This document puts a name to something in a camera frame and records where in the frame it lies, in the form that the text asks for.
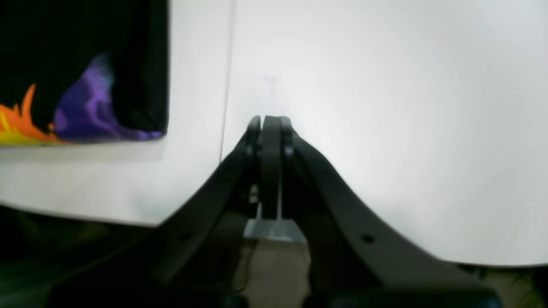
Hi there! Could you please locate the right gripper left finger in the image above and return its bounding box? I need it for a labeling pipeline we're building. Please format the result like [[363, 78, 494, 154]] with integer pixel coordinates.
[[47, 116, 281, 308]]

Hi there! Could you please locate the black T-shirt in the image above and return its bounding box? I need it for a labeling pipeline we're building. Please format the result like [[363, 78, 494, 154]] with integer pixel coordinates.
[[0, 0, 170, 146]]

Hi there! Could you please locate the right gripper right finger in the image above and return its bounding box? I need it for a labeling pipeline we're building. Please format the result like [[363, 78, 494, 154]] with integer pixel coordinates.
[[280, 117, 497, 308]]

